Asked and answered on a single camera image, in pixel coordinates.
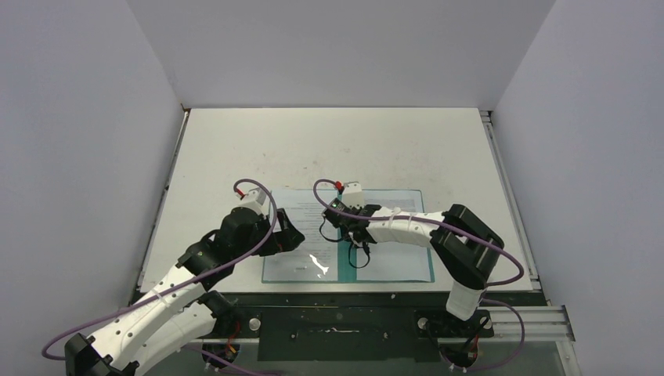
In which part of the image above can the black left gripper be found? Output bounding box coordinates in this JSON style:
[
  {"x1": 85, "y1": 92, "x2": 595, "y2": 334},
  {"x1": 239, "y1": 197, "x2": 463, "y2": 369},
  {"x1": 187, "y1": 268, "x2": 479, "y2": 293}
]
[{"x1": 233, "y1": 208, "x2": 304, "y2": 262}]

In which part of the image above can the white paper sheet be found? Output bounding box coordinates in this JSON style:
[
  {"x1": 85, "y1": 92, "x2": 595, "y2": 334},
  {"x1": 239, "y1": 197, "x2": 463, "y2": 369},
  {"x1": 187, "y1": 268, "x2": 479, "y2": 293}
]
[
  {"x1": 262, "y1": 189, "x2": 338, "y2": 283},
  {"x1": 355, "y1": 190, "x2": 435, "y2": 283}
]

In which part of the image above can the teal plastic folder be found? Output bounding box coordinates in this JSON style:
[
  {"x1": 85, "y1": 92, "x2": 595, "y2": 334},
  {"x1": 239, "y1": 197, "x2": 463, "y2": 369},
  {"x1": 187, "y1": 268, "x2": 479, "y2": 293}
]
[{"x1": 261, "y1": 187, "x2": 435, "y2": 285}]

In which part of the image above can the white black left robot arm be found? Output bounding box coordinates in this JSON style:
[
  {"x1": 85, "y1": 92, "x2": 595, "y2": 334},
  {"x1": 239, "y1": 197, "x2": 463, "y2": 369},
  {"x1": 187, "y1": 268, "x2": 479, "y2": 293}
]
[{"x1": 64, "y1": 208, "x2": 305, "y2": 375}]

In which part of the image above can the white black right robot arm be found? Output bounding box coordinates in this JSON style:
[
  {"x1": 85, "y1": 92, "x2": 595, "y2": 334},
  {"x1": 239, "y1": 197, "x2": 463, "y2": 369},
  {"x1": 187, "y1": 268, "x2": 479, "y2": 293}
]
[{"x1": 322, "y1": 199, "x2": 504, "y2": 336}]

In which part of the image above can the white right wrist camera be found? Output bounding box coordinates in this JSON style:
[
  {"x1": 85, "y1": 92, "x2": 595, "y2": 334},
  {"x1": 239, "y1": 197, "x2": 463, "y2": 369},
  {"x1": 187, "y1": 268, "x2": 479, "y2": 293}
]
[{"x1": 341, "y1": 181, "x2": 365, "y2": 208}]

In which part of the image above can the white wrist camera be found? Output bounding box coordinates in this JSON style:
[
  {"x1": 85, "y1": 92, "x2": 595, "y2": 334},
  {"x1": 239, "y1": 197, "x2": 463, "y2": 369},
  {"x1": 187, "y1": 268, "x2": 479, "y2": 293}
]
[
  {"x1": 238, "y1": 188, "x2": 271, "y2": 217},
  {"x1": 341, "y1": 181, "x2": 365, "y2": 208}
]

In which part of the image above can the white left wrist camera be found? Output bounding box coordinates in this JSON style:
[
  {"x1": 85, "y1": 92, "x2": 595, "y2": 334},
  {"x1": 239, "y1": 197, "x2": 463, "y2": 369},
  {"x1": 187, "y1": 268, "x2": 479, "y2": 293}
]
[{"x1": 238, "y1": 188, "x2": 271, "y2": 217}]

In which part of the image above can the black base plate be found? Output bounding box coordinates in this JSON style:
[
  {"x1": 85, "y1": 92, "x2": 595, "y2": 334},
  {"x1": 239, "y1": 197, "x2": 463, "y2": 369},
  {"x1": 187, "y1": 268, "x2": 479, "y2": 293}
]
[{"x1": 199, "y1": 292, "x2": 494, "y2": 362}]

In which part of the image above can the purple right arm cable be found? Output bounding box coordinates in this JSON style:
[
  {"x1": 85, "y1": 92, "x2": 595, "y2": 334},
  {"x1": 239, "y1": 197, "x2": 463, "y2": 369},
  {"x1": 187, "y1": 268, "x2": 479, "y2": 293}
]
[{"x1": 312, "y1": 179, "x2": 526, "y2": 373}]

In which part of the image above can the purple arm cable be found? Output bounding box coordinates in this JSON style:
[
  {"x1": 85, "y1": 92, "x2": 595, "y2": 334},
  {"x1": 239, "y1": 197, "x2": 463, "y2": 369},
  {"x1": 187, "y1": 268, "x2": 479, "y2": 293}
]
[
  {"x1": 312, "y1": 179, "x2": 526, "y2": 373},
  {"x1": 41, "y1": 179, "x2": 283, "y2": 376}
]

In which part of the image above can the aluminium frame rail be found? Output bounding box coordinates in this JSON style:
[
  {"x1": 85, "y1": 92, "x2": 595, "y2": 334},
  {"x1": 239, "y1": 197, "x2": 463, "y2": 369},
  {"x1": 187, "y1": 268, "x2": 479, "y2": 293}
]
[{"x1": 479, "y1": 110, "x2": 577, "y2": 344}]

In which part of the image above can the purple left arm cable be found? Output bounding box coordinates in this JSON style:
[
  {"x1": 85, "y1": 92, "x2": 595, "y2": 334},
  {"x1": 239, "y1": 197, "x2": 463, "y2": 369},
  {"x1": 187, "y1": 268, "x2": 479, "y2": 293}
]
[{"x1": 41, "y1": 179, "x2": 283, "y2": 376}]

